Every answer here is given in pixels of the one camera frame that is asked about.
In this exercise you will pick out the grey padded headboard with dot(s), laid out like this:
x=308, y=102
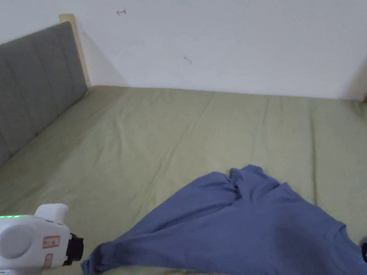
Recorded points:
x=32, y=87

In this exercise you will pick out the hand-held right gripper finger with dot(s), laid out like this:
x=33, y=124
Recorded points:
x=366, y=251

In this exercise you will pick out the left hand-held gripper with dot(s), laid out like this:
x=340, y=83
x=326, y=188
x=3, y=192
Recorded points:
x=23, y=243

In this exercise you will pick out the bed with pale green sheet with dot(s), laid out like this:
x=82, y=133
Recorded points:
x=159, y=133

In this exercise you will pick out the blue shirt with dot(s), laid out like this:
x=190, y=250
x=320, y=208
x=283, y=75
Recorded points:
x=243, y=232

